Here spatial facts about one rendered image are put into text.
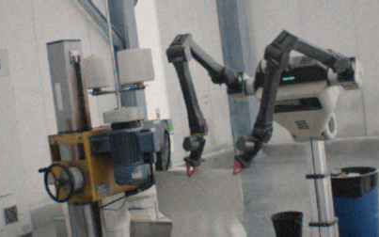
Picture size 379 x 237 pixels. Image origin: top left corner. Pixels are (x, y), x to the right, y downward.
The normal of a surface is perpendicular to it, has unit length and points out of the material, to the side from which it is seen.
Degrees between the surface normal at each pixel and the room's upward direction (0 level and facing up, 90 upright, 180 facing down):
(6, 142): 90
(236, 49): 90
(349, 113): 90
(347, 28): 90
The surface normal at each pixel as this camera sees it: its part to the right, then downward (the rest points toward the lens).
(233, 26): -0.56, 0.11
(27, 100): 0.82, -0.07
